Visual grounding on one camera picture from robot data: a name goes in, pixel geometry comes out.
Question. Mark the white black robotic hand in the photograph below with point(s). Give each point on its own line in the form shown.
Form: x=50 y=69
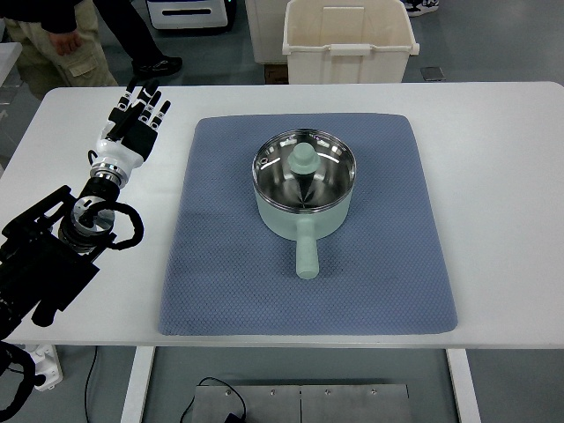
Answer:
x=132 y=128

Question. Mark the green pot with handle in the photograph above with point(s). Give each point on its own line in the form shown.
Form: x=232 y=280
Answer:
x=303 y=181

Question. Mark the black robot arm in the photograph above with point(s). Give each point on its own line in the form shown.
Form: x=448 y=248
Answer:
x=48 y=255

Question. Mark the person in khaki trousers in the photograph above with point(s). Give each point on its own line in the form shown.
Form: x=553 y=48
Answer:
x=60 y=44

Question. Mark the person in black trousers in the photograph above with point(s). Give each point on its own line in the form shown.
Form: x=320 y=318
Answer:
x=147 y=60

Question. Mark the white machine with black slot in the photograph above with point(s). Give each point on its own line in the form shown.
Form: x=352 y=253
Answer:
x=199 y=14

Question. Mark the white side table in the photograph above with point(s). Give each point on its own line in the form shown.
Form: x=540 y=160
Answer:
x=9 y=54

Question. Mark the white box behind bin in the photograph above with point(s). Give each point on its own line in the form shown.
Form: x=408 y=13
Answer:
x=266 y=20

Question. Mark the white table leg left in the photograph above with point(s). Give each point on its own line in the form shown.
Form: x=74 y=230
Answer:
x=138 y=385

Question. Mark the white table leg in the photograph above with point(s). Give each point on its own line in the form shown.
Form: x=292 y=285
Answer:
x=138 y=385
x=463 y=387

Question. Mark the cream plastic bin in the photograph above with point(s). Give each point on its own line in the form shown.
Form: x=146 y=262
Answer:
x=347 y=42

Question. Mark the white power strip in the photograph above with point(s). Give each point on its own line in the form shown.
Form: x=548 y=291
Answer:
x=47 y=365

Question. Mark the blue quilted mat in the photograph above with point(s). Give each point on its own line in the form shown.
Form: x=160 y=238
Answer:
x=381 y=272

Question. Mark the grey floor socket plate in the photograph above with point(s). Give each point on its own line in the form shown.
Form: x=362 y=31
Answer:
x=432 y=74

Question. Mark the white table leg right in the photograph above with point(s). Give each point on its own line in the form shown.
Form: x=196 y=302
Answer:
x=463 y=387

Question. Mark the grey metal base plate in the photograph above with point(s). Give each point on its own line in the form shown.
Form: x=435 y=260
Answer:
x=302 y=403

